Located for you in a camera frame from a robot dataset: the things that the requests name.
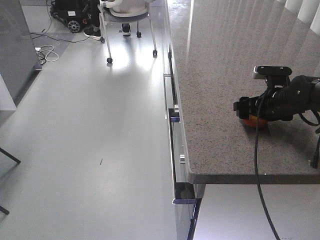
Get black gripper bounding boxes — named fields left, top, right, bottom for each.
left=233, top=75, right=316, bottom=122

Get red yellow apple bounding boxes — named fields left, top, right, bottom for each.
left=239, top=114, right=268, bottom=128

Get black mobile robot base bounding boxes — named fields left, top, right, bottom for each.
left=50, top=0, right=92, bottom=33

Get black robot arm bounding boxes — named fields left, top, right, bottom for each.
left=233, top=75, right=320, bottom=122

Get grey kitchen counter cabinets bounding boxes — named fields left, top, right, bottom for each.
left=167, top=0, right=320, bottom=240

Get seated person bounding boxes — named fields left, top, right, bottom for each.
left=83, top=0, right=156, bottom=41

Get grey kitchen island cabinet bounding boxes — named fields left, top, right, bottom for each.
left=0, top=0, right=42, bottom=111

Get black hanging cable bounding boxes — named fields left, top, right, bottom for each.
left=253, top=89, right=282, bottom=240

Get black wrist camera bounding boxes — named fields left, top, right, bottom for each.
left=252, top=65, right=292, bottom=89

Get white floor cable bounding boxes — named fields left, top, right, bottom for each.
left=34, top=44, right=60, bottom=63

